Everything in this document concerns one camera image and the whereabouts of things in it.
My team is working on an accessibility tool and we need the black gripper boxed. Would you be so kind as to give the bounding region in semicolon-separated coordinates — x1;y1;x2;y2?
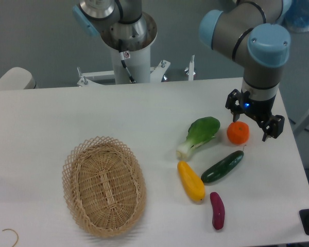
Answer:
225;85;285;142

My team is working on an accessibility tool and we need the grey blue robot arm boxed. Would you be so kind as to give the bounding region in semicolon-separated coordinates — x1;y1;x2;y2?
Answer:
72;1;291;138

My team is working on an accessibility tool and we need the dark green cucumber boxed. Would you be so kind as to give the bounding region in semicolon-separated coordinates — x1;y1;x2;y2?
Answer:
200;149;244;184

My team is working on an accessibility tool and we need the orange tangerine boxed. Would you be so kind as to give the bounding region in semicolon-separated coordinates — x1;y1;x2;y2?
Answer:
227;121;250;145

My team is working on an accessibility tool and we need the green bok choy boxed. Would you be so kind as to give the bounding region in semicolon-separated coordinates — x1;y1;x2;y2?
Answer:
176;116;220;160

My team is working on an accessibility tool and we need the yellow squash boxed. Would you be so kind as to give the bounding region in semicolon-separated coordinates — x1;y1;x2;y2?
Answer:
177;161;205;202

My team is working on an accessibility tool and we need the purple sweet potato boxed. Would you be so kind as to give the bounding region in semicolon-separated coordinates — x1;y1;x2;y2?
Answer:
210;192;225;230

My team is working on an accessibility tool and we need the blue plastic bag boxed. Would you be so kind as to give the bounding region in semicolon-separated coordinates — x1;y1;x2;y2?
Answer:
285;0;309;33

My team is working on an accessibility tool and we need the woven wicker basket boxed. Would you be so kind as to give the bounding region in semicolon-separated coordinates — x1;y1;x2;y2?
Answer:
62;136;147;238

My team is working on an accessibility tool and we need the beige chair back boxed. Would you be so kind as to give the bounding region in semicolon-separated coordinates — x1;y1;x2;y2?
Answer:
0;67;38;91

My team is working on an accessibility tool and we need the tan rubber band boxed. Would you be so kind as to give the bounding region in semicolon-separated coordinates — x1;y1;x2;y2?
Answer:
2;228;20;245

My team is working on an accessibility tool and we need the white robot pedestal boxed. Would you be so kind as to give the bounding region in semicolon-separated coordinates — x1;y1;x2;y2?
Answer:
77;12;170;86

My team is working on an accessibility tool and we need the black cable on pedestal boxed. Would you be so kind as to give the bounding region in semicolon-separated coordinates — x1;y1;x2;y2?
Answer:
117;39;136;84

